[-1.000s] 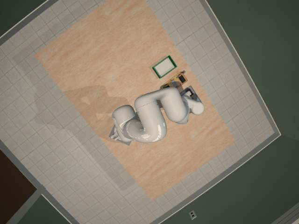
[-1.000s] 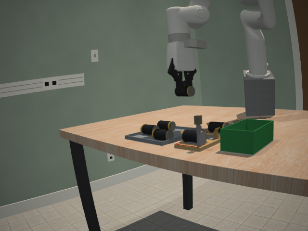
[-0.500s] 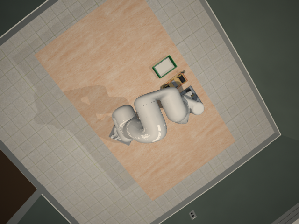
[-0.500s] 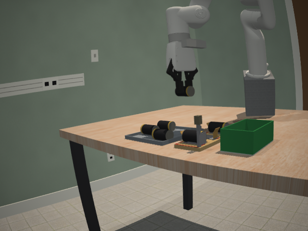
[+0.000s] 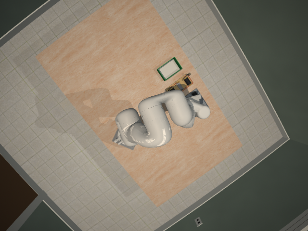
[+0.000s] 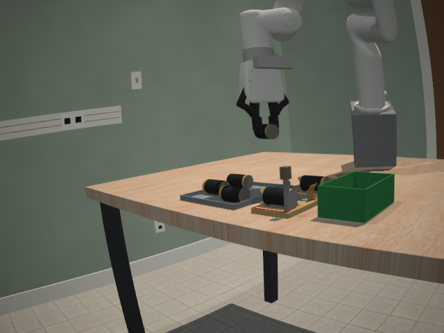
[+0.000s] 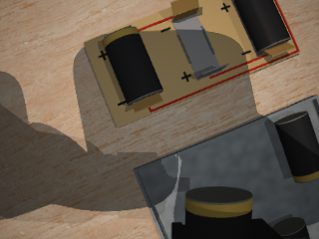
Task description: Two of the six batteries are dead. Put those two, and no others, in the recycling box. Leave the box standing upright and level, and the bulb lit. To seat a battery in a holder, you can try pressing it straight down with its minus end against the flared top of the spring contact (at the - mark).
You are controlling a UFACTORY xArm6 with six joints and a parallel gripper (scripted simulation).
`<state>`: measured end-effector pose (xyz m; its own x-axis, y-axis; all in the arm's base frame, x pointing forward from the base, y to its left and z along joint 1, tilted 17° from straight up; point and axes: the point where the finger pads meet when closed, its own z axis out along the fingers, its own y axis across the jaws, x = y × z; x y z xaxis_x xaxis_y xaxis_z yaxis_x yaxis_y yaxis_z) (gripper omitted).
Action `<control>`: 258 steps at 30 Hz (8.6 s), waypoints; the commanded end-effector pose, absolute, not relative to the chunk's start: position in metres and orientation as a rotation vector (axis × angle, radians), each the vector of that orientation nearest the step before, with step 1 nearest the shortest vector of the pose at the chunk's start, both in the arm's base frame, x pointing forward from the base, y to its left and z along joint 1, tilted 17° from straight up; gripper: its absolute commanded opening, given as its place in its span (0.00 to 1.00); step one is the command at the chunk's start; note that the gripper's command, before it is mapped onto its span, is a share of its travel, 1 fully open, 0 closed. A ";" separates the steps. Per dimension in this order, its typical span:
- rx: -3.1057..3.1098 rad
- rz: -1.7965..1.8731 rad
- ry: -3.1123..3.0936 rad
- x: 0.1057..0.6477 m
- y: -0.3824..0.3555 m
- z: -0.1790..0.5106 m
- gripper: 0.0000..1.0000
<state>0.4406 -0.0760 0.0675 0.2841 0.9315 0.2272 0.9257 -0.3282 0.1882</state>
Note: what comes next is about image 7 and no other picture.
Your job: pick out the tan battery holder board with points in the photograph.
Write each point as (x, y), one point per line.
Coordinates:
(188, 44)

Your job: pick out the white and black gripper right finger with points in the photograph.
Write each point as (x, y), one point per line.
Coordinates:
(261, 230)

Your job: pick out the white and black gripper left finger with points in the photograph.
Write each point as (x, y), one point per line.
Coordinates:
(178, 231)

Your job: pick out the black battery with gold end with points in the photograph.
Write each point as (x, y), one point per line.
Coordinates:
(132, 64)
(263, 23)
(292, 228)
(218, 212)
(300, 146)

